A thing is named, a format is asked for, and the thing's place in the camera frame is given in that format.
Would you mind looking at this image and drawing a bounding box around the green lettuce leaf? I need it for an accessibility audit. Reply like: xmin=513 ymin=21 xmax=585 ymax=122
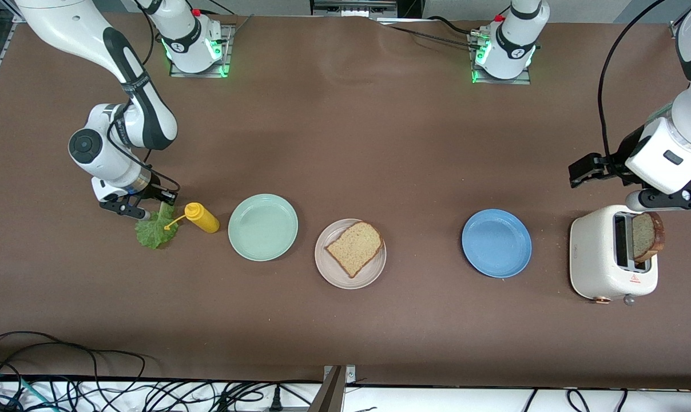
xmin=135 ymin=201 xmax=180 ymax=250

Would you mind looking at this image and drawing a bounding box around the yellow mustard squeeze bottle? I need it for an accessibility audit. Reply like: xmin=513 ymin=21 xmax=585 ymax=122
xmin=164 ymin=202 xmax=221 ymax=234

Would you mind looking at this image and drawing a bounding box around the brown bread slice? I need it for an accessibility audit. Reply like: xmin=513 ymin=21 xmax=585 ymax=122
xmin=325 ymin=221 xmax=384 ymax=279
xmin=632 ymin=211 xmax=665 ymax=264

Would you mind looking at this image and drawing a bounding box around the mint green plate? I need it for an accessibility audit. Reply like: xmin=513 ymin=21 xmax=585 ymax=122
xmin=228 ymin=193 xmax=299 ymax=262

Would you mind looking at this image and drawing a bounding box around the blue plate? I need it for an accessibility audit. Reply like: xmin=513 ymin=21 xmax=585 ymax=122
xmin=461 ymin=208 xmax=533 ymax=279

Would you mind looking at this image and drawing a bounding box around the beige plate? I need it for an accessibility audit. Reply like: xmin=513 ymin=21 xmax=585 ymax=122
xmin=314 ymin=219 xmax=387 ymax=290

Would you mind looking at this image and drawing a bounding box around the white toaster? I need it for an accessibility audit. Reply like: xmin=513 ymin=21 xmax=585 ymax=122
xmin=569 ymin=204 xmax=660 ymax=306

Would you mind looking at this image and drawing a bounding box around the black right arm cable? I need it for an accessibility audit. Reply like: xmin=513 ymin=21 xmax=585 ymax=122
xmin=106 ymin=0 xmax=181 ymax=194

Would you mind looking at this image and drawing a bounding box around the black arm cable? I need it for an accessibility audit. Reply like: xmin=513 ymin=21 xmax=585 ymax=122
xmin=598 ymin=0 xmax=666 ymax=160
xmin=106 ymin=0 xmax=181 ymax=194

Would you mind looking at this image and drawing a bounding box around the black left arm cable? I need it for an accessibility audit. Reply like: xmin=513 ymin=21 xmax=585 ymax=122
xmin=598 ymin=0 xmax=666 ymax=160

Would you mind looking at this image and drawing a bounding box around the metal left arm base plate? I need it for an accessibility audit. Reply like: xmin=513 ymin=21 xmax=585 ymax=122
xmin=468 ymin=31 xmax=532 ymax=85

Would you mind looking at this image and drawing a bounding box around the aluminium profile rail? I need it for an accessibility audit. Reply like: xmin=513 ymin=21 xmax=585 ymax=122
xmin=669 ymin=0 xmax=691 ymax=39

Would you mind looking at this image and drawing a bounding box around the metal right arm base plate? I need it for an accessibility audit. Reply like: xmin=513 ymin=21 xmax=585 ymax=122
xmin=169 ymin=24 xmax=236 ymax=78

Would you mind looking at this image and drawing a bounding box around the black looped floor cable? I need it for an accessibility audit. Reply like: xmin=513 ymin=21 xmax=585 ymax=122
xmin=0 ymin=331 xmax=147 ymax=401

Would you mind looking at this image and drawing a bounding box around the black cable on table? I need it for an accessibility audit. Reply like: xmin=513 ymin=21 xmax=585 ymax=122
xmin=374 ymin=16 xmax=483 ymax=49

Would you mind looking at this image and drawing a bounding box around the aluminium side frame rail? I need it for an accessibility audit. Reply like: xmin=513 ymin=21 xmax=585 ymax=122
xmin=0 ymin=0 xmax=31 ymax=115

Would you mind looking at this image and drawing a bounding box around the teal floor cable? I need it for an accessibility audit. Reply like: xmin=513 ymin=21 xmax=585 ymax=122
xmin=0 ymin=372 xmax=54 ymax=412

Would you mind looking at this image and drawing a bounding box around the grey metal table bracket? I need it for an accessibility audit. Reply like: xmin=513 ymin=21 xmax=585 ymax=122
xmin=308 ymin=365 xmax=358 ymax=412

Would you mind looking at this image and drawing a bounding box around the dark metal equipment frame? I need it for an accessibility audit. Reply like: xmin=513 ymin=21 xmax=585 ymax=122
xmin=310 ymin=0 xmax=399 ymax=19

